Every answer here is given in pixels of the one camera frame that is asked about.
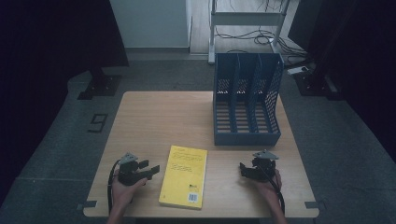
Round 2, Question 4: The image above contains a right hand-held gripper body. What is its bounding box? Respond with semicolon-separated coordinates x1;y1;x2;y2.
247;149;280;183

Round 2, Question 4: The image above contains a blue file rack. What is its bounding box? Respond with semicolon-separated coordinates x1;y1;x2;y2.
212;52;285;147

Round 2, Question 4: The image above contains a white metal desk frame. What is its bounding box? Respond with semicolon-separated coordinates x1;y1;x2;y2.
207;0;292;65

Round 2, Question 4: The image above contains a right hand-held gripper black cable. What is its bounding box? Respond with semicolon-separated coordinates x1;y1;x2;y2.
257;164;286;217

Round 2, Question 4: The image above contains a hand-held gripper black cable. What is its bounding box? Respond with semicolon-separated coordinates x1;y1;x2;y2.
106;159;121;216
257;164;286;217

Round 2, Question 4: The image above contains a white power strip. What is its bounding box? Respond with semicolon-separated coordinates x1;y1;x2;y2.
287;65;309;76

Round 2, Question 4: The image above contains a yellow book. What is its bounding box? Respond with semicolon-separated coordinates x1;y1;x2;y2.
158;145;208;210

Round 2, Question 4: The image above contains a black stand base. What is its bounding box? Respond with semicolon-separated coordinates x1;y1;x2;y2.
77;66;122;101
293;69;343;101

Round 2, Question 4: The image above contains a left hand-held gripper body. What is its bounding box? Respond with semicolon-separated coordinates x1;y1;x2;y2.
117;152;149;187

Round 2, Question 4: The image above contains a tangle of black floor cables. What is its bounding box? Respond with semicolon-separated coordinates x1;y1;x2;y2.
214;26;310;60

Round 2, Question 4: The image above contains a person's right hand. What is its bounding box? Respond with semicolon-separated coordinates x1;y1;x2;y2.
253;169;283;207

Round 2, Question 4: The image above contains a dark curtain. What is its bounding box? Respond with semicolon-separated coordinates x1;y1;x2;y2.
0;0;130;206
288;0;396;162

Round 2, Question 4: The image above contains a left hand-held gripper black cable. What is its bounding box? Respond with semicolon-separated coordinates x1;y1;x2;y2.
106;159;121;216

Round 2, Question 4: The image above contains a person's left hand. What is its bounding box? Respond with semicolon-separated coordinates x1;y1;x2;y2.
111;169;149;213

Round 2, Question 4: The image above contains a white cabinet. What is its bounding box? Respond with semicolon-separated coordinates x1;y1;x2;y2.
109;0;192;54

